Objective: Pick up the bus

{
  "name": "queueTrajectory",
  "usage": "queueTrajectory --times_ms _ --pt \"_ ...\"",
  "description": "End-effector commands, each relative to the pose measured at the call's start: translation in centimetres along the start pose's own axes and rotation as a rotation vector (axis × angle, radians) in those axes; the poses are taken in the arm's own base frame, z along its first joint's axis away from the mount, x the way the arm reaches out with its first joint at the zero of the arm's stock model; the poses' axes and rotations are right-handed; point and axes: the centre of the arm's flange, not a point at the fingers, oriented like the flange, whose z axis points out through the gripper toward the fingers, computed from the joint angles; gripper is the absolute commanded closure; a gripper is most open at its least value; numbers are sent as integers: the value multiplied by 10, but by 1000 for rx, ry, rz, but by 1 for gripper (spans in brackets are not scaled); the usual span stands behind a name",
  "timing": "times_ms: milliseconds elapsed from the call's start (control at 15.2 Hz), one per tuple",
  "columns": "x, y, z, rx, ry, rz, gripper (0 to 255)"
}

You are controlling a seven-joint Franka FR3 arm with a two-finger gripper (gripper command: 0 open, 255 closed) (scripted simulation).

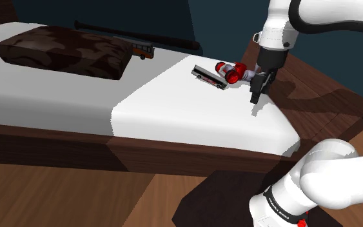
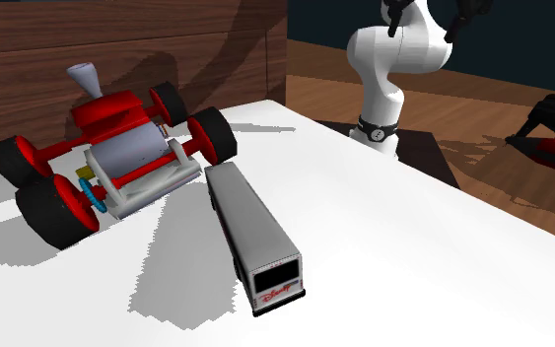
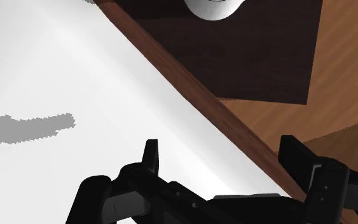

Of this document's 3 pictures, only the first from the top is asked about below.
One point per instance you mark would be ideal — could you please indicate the grey toy bus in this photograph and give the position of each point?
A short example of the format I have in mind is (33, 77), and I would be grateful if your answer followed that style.
(208, 77)

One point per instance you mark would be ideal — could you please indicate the orange toy bus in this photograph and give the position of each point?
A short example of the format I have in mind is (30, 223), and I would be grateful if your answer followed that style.
(143, 50)

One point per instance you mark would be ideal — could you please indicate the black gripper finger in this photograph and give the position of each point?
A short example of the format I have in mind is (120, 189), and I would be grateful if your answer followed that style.
(256, 89)

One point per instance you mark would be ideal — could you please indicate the black baseball bat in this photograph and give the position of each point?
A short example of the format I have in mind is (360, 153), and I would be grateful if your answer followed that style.
(137, 35)

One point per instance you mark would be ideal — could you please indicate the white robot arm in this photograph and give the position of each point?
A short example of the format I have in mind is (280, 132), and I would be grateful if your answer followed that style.
(325, 176)

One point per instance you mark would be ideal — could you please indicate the wooden bed with white mattress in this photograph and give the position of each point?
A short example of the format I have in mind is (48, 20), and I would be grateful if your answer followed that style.
(181, 113)

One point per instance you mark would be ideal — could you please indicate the red and white toy robot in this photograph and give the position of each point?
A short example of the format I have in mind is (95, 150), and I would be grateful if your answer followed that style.
(233, 71)

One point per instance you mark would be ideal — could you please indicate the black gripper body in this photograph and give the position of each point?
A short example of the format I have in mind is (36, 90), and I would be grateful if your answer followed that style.
(269, 61)

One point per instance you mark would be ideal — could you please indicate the dark brown patterned pillow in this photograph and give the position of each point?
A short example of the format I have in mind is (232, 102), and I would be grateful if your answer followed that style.
(65, 52)

